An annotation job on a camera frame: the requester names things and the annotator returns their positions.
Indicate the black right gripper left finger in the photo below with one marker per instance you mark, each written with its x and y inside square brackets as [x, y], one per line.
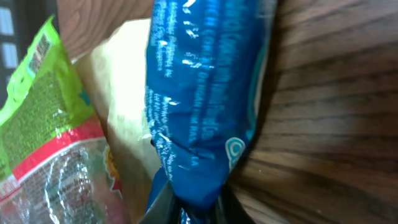
[165, 209]

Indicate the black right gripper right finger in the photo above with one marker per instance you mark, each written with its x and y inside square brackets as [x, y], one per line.
[230, 210]

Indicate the green clear snack bag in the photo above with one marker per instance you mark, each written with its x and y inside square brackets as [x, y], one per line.
[54, 155]

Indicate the beige paper snack bag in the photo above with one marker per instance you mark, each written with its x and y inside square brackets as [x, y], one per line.
[114, 76]

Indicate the blue snack packet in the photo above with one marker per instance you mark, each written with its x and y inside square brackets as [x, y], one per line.
[205, 62]

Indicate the grey plastic mesh basket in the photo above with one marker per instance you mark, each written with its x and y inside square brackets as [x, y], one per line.
[20, 21]

